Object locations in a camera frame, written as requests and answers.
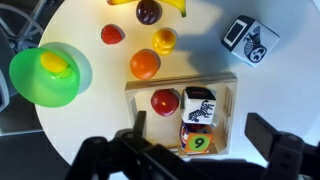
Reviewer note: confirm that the black white soft cube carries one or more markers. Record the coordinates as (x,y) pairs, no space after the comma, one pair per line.
(249,40)

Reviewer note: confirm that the red strawberry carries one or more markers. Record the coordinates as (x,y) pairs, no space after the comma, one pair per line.
(112,34)

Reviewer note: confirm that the red apple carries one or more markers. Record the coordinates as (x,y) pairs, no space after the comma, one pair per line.
(164,102)

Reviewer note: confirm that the colourful number nine cube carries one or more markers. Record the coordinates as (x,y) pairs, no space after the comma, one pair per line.
(195,138)

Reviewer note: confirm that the dark purple plum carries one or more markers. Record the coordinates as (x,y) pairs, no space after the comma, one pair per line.
(148,12)

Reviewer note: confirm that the yellow orange peach fruit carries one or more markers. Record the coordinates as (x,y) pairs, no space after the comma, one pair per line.
(164,41)

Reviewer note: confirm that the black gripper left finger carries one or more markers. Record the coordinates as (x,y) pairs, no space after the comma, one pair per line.
(139,124)

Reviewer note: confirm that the black white zebra cube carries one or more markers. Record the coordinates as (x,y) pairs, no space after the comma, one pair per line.
(199,105)

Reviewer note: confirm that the wooden slatted tray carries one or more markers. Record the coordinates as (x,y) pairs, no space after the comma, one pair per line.
(166,130)

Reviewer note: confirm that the green plastic bowl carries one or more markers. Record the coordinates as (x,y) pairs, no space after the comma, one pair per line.
(45,88)

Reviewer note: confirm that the yellow lemon in bowl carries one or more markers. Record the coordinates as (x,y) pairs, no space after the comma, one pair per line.
(52,62)

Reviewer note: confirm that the yellow banana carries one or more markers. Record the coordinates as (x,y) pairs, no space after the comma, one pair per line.
(179,4)

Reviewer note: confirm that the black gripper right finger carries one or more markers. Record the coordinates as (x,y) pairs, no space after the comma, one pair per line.
(261,134)

